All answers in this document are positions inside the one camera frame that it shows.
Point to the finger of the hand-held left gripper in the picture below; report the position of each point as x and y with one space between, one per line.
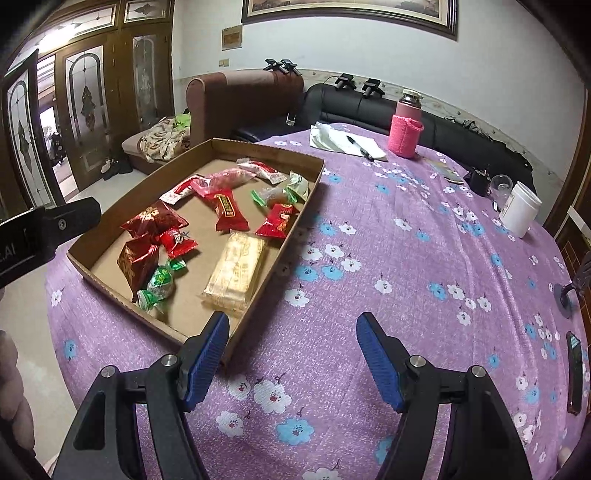
74 219

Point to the green brown wrapped candy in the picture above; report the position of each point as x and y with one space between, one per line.
272 196

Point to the brown cardboard box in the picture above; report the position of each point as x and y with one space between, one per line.
194 286

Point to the white paper sheets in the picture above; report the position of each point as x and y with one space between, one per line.
332 138

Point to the pink sleeved thermos bottle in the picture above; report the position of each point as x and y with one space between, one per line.
404 134

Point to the brown armchair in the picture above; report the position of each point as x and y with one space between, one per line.
249 97

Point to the red white snack packet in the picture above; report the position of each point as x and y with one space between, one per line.
263 170
182 189

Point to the patterned blanket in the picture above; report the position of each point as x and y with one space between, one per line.
161 138

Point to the black leather sofa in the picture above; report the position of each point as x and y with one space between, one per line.
351 110

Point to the dark red snack packet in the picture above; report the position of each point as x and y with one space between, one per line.
138 263

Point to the small red candy packet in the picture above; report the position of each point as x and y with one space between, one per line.
178 242

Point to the dark shoes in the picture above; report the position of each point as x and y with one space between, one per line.
115 170

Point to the small wall plaque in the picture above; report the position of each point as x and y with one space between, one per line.
232 38

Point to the crinkled red snack packet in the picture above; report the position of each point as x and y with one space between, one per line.
152 219

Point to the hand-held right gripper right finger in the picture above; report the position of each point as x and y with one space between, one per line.
378 360

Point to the purple floral tablecloth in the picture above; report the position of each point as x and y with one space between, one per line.
369 240

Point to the long red snack packet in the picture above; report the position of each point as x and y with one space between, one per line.
226 207

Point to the wooden glass panel doors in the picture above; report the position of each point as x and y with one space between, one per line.
92 115

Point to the framed wall painting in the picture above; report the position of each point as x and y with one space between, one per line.
346 14

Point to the bright red snack packet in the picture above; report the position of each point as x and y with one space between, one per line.
277 221

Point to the golden biscuit packet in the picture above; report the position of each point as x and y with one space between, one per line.
235 272

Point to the white plastic jar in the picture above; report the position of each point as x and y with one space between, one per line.
519 207

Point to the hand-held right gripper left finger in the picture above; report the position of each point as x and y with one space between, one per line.
207 355

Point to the black smartphone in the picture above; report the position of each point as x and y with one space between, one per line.
575 374

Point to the clear glass cup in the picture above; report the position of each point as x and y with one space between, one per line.
501 184

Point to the person's left hand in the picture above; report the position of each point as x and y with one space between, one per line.
14 392

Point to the colourful booklet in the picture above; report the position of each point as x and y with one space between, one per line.
445 171

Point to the small black pouch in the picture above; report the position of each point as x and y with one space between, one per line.
480 182

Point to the pale green snack packet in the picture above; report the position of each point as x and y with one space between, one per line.
299 187

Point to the black pen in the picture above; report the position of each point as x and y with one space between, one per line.
360 147

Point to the black phone stand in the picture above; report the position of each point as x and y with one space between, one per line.
563 295

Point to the black clamp gadget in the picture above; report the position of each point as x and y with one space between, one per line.
371 87
345 83
290 67
272 65

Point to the pink clear snack packet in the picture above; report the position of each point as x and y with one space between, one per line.
231 177

